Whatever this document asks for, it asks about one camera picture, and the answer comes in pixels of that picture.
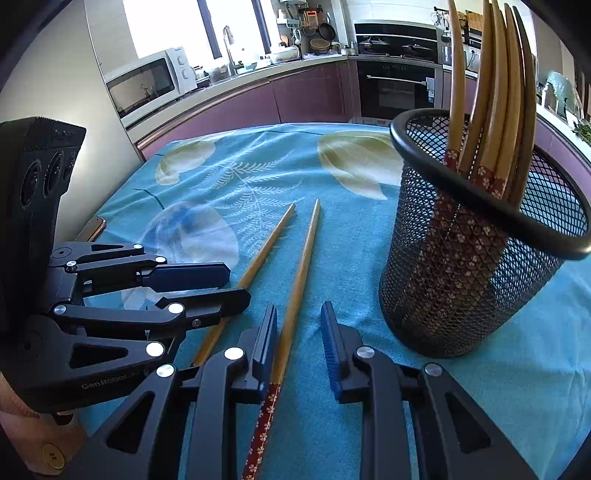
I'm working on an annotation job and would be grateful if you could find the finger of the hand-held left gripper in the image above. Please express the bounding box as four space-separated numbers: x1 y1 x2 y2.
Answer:
52 287 252 331
48 243 232 296

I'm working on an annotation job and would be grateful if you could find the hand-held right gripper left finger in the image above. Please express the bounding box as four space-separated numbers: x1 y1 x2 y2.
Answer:
58 305 279 480

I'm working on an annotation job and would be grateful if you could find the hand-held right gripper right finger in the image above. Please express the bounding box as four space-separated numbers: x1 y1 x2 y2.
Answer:
321 301 539 480

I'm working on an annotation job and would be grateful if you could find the black mesh utensil holder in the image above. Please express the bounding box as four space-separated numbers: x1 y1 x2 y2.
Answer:
379 108 591 360

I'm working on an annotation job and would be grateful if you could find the person's left forearm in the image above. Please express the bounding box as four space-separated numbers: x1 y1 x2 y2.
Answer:
0 369 88 478

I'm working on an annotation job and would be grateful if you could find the dark phone with copper edge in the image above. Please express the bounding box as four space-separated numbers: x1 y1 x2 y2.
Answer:
74 216 107 244

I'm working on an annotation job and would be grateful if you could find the grey refrigerator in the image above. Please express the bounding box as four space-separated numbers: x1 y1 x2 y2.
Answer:
0 0 145 217

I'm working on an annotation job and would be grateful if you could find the white microwave oven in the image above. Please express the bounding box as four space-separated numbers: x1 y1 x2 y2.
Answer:
104 48 198 120

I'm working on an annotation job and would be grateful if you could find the blue floral tablecloth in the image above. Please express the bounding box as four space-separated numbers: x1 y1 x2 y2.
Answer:
76 122 591 480

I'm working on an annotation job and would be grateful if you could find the purple cabinet run with sink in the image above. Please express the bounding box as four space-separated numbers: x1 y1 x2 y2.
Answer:
122 58 358 160

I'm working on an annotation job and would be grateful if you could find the steel kitchen faucet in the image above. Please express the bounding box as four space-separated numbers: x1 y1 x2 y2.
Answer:
222 25 240 77

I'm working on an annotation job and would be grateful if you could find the kitchen window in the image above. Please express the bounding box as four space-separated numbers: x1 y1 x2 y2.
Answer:
124 0 271 61

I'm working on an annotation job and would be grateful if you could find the white bowl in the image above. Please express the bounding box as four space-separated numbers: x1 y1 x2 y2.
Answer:
267 46 301 64

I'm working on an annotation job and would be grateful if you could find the black built-in oven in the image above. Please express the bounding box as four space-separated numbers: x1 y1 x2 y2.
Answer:
356 61 443 121

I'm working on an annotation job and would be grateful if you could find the black cooking pot with lid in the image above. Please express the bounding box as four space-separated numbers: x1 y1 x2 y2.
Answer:
359 37 394 56
401 42 437 59

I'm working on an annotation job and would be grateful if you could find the black integrated stove unit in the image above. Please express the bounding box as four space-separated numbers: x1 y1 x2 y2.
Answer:
354 22 439 62

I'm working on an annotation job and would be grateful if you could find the teal air fryer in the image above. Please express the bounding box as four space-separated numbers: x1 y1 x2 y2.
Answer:
546 71 578 114

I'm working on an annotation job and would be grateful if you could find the black wall rack with boards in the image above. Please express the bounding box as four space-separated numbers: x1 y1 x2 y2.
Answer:
434 7 485 47

